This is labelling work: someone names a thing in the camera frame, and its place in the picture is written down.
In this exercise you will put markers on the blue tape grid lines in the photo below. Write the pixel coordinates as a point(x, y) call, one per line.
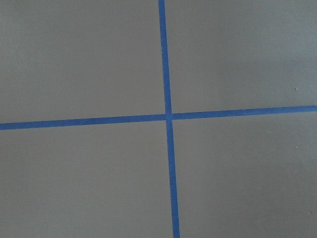
point(168, 117)

